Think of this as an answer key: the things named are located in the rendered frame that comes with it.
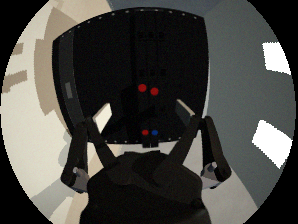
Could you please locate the black server rack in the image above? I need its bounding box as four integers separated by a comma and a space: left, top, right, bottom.
52, 7, 209, 148

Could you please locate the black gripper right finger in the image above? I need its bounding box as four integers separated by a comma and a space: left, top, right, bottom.
153, 99, 232, 190

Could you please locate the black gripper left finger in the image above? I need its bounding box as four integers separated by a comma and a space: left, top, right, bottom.
60, 103, 132, 194

